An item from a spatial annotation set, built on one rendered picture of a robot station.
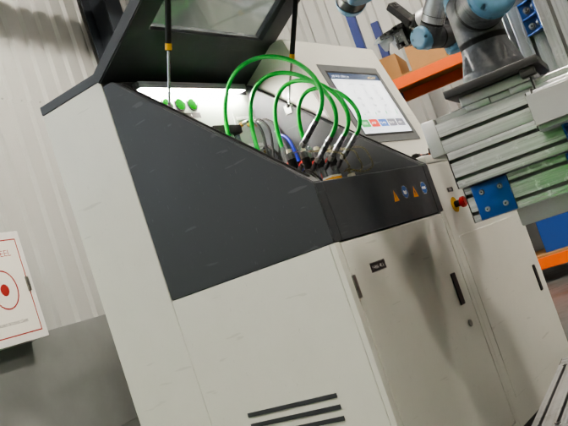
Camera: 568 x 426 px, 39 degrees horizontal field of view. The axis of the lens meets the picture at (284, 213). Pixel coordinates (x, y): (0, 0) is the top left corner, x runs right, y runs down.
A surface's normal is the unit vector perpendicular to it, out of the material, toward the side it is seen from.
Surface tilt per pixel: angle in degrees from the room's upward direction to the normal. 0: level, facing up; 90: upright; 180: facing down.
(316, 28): 90
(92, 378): 90
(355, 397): 90
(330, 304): 90
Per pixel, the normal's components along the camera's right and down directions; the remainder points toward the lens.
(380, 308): 0.77, -0.31
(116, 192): -0.55, 0.11
